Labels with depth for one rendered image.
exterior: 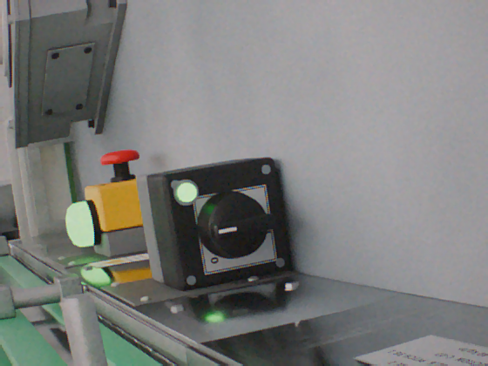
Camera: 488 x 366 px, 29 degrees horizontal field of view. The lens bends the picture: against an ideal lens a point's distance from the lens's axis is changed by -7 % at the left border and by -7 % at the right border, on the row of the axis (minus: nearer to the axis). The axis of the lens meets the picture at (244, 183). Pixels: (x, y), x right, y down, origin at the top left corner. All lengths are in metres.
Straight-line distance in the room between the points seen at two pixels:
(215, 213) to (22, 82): 0.51
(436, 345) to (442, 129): 0.13
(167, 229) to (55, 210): 0.78
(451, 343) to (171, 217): 0.30
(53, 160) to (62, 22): 0.43
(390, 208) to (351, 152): 0.05
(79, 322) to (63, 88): 0.82
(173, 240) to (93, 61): 0.48
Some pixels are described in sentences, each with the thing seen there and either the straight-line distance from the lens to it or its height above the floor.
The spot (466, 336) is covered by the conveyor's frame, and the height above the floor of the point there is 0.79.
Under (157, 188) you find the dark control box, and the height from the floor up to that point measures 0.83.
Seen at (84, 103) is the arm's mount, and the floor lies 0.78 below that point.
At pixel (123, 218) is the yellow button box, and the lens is 0.94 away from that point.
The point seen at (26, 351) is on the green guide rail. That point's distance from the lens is 0.63.
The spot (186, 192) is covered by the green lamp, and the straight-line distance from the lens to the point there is 0.65.
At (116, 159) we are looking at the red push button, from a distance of 0.96.
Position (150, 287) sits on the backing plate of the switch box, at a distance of 0.71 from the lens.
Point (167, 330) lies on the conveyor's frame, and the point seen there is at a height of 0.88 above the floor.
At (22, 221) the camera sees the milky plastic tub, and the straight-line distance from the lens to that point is 1.58.
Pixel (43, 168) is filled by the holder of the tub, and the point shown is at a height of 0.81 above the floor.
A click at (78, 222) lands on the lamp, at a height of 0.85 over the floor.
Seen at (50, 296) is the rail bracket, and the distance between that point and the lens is 0.79.
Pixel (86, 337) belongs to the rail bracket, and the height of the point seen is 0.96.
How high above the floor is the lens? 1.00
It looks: 19 degrees down
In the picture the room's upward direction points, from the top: 100 degrees counter-clockwise
